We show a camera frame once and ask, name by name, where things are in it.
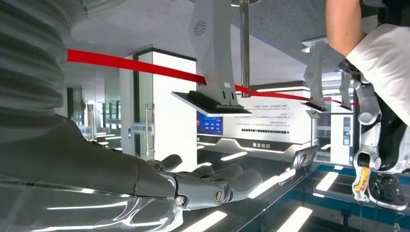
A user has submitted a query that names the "red barrier belt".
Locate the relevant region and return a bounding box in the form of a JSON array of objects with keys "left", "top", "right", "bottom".
[{"left": 67, "top": 48, "right": 359, "bottom": 106}]

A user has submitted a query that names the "blue wall display screen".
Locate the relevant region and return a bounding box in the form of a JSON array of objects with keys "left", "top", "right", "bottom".
[{"left": 196, "top": 111, "right": 224, "bottom": 136}]

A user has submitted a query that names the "chrome stanchion post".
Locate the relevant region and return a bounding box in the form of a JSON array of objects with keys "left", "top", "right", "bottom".
[{"left": 230, "top": 0, "right": 260, "bottom": 98}]

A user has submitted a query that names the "silver black humanoid robot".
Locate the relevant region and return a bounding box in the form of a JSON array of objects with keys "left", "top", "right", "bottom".
[{"left": 337, "top": 59, "right": 410, "bottom": 212}]

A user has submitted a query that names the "silver kiosk stand swirl logo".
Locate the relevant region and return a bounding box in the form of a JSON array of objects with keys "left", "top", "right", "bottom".
[{"left": 170, "top": 0, "right": 254, "bottom": 118}]

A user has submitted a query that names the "person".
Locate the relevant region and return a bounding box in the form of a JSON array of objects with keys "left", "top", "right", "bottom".
[{"left": 325, "top": 0, "right": 410, "bottom": 126}]

